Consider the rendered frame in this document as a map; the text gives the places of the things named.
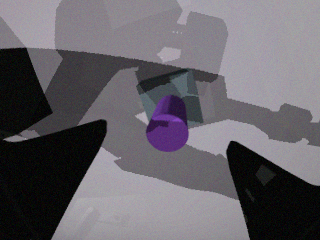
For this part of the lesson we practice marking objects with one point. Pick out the purple marker cap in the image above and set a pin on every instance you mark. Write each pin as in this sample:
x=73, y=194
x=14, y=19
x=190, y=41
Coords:
x=168, y=129

